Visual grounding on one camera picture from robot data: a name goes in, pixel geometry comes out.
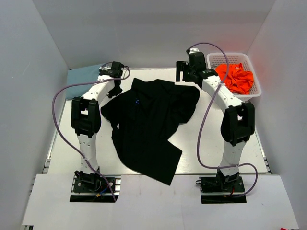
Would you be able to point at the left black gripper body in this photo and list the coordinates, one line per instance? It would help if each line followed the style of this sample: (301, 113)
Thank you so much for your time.
(117, 87)

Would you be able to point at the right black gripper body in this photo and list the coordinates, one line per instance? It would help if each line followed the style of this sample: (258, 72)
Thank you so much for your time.
(188, 64)

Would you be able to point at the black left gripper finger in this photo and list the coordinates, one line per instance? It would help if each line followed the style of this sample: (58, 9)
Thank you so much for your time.
(118, 90)
(112, 93)

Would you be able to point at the black t-shirt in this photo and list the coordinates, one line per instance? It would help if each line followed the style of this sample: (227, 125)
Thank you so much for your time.
(143, 119)

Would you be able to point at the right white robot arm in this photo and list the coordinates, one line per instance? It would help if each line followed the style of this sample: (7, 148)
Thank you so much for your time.
(237, 124)

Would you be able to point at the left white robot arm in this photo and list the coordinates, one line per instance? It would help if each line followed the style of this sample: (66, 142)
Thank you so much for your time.
(86, 117)

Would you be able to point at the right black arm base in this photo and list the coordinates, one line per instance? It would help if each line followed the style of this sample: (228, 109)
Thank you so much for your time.
(221, 189)

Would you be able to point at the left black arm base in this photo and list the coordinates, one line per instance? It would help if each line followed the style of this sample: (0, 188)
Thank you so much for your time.
(92, 188)

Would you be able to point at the white plastic basket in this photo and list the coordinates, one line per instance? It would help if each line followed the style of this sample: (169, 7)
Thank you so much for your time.
(221, 65)

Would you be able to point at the folded blue-grey t-shirt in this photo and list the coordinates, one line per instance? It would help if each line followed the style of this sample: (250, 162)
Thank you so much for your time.
(81, 75)

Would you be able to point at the crumpled orange t-shirt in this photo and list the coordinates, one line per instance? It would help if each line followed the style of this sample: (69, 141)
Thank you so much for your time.
(238, 80)

